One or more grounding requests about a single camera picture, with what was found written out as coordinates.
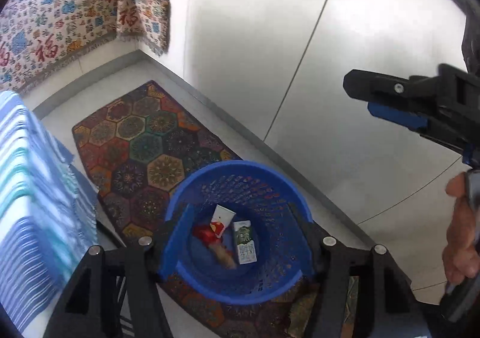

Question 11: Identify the red plastic wrapper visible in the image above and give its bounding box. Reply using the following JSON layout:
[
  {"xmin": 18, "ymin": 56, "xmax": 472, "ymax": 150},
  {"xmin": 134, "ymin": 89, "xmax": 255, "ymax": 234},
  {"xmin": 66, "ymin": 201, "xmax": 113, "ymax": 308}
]
[{"xmin": 192, "ymin": 224, "xmax": 221, "ymax": 248}]

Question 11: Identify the white green milk carton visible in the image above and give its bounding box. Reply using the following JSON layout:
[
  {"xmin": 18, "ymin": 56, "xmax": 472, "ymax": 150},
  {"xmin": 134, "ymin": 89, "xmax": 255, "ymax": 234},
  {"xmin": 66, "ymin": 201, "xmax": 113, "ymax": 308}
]
[{"xmin": 233, "ymin": 220, "xmax": 257, "ymax": 265}]

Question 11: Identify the blue plastic trash basket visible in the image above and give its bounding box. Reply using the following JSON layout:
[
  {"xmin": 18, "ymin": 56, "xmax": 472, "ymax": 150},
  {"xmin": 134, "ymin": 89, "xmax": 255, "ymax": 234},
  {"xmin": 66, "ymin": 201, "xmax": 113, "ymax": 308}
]
[{"xmin": 158, "ymin": 160, "xmax": 315, "ymax": 305}]

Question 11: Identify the person's right hand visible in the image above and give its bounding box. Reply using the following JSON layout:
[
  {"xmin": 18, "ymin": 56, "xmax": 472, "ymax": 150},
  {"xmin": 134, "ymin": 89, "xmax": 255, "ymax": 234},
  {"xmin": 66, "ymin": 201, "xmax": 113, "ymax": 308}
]
[{"xmin": 442, "ymin": 172, "xmax": 479, "ymax": 285}]

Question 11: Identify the blue striped tablecloth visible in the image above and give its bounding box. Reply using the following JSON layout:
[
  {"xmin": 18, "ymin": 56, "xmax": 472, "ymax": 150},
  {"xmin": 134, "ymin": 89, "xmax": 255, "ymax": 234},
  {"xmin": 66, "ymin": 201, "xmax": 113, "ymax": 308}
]
[{"xmin": 1, "ymin": 91, "xmax": 98, "ymax": 337}]

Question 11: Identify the colourful hexagon floor mat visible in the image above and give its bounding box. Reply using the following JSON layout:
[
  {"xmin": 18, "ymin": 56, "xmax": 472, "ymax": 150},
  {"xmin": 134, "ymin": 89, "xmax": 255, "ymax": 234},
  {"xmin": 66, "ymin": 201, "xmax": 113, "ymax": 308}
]
[{"xmin": 72, "ymin": 81, "xmax": 319, "ymax": 337}]

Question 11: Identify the patterned fu character cloth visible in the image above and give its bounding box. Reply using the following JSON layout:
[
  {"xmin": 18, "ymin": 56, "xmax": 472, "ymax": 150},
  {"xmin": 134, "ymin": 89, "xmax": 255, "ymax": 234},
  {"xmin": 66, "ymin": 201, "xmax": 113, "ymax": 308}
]
[{"xmin": 1, "ymin": 0, "xmax": 170, "ymax": 95}]

